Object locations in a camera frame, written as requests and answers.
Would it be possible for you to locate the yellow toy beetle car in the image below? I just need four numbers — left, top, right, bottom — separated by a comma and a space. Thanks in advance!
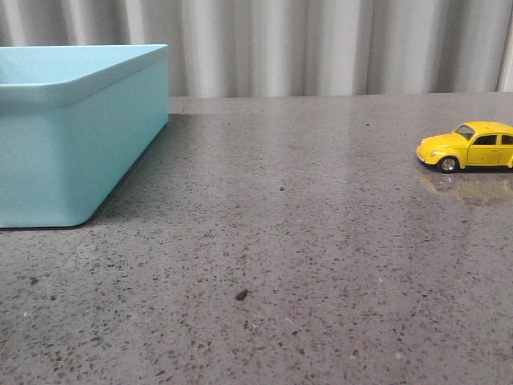
416, 121, 512, 173

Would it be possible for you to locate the light blue plastic box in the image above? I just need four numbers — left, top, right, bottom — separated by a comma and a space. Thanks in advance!
1, 44, 168, 228

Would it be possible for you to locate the small black debris piece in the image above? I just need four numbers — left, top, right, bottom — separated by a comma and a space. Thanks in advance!
235, 289, 248, 301

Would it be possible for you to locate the white pleated curtain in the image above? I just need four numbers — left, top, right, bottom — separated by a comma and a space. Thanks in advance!
1, 1, 512, 98

